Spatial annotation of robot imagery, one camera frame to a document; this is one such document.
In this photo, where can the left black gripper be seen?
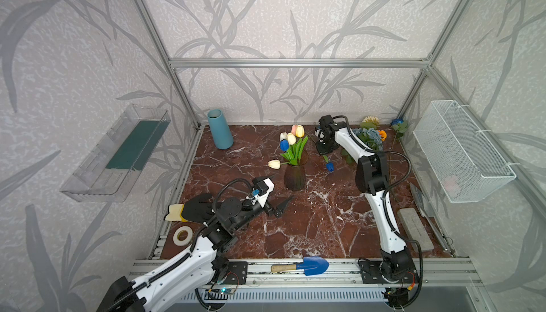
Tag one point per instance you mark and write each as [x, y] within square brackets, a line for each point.
[276, 211]

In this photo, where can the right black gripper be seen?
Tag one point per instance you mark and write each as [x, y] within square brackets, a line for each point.
[323, 151]

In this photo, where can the blue tulip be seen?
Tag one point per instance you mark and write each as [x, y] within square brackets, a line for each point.
[284, 145]
[329, 164]

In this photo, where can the cream tulip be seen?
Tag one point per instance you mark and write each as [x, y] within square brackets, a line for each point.
[292, 140]

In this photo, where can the dark red glass vase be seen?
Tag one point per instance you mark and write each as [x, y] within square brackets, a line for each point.
[295, 176]

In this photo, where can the pale yellow tulip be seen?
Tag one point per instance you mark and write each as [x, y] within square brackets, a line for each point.
[277, 164]

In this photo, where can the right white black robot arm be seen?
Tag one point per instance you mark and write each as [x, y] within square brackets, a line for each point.
[400, 255]

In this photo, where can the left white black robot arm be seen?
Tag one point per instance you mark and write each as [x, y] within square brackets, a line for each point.
[196, 266]

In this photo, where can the teal ceramic vase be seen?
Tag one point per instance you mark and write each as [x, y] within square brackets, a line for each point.
[220, 129]

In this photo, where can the blue hydrangea bouquet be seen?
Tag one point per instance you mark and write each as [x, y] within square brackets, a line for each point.
[370, 137]

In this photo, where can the yellow sunflower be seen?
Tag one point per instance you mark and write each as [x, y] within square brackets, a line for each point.
[370, 122]

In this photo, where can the orange flower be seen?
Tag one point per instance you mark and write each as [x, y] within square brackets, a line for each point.
[383, 135]

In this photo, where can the blue garden trowel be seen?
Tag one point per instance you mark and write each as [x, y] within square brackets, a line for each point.
[309, 265]

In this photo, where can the blue rose stem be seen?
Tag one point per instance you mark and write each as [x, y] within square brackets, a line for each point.
[400, 127]

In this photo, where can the black yellow glove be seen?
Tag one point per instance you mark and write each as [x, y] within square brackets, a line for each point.
[199, 209]

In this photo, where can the white tape roll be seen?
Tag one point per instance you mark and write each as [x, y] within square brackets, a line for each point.
[183, 236]

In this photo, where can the pink object in basket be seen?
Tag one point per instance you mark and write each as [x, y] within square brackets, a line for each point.
[451, 186]

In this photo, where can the green mat on shelf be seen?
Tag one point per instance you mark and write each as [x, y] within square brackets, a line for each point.
[138, 146]

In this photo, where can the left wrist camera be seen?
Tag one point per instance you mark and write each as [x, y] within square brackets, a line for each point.
[262, 187]

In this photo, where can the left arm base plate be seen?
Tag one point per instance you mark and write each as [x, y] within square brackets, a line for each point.
[234, 273]

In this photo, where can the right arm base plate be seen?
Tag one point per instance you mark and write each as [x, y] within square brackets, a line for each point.
[381, 272]

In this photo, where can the white wire basket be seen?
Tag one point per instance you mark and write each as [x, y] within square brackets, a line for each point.
[455, 145]

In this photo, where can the aluminium front rail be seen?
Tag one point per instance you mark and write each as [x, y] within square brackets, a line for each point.
[346, 273]

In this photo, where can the clear acrylic wall shelf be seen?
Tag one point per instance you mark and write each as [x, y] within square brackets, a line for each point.
[110, 171]

